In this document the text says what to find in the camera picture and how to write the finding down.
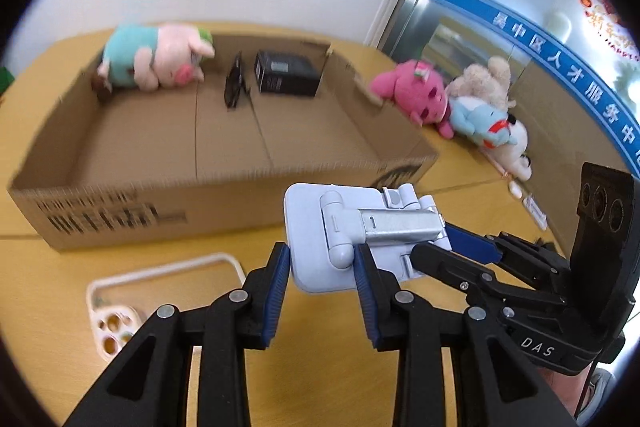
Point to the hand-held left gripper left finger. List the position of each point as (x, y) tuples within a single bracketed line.
[(277, 287)]

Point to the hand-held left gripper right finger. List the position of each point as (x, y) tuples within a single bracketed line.
[(367, 302)]

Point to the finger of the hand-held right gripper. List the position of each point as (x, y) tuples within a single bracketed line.
[(450, 264), (470, 243)]

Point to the white folding phone stand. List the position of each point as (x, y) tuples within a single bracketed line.
[(320, 227)]

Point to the brown cardboard box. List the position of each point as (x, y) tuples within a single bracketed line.
[(150, 147)]

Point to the pink pig plush teal shirt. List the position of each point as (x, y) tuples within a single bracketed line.
[(170, 52)]

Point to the person's right forearm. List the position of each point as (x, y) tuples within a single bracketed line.
[(557, 384)]

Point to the small white tag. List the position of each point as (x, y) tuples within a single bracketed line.
[(535, 212)]

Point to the blue and white plush toy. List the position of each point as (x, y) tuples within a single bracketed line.
[(480, 122)]

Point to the grey shoe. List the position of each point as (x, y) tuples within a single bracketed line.
[(602, 389)]

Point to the magenta plush toy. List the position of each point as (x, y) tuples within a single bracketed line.
[(415, 92)]

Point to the beige fluffy plush toy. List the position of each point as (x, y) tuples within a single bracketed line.
[(480, 82)]

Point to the clear phone case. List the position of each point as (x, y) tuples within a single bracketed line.
[(95, 307)]

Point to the glass partition with blue stripe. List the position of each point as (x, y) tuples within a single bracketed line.
[(550, 57)]

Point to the black glasses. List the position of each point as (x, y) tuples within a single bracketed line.
[(232, 82)]

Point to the black carton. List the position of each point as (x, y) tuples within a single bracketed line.
[(285, 74)]

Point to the red window decoration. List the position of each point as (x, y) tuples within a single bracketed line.
[(605, 17)]

